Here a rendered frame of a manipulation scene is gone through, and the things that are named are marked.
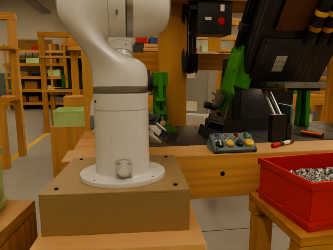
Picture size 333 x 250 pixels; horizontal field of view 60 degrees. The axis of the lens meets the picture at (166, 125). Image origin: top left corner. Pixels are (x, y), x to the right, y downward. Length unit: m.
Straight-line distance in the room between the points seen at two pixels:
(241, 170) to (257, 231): 0.20
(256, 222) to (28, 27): 11.24
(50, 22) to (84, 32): 11.01
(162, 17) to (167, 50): 0.89
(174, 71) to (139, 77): 0.91
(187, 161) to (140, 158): 0.34
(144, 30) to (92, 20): 0.10
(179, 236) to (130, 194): 0.12
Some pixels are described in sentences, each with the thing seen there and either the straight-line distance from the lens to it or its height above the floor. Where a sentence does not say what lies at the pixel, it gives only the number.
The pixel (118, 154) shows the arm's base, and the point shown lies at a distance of 0.60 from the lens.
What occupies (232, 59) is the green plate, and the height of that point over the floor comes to 1.22.
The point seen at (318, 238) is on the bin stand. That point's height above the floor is 0.79.
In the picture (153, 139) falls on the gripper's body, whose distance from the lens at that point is 0.85.
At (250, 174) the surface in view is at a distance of 1.03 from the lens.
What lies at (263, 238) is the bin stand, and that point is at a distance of 0.97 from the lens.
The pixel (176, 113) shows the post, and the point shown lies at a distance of 1.52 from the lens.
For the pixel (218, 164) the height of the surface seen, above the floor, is 0.86.
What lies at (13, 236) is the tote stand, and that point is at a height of 0.75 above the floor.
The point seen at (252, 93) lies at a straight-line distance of 1.42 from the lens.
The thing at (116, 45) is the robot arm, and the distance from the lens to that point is 1.07.
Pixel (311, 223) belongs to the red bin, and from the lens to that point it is 0.76.
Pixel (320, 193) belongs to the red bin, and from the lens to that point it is 0.75.
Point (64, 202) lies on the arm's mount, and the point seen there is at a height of 0.92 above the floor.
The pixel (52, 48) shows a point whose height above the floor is 2.06.
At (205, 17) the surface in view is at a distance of 1.46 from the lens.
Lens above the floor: 1.15
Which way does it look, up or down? 10 degrees down
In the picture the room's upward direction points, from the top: straight up
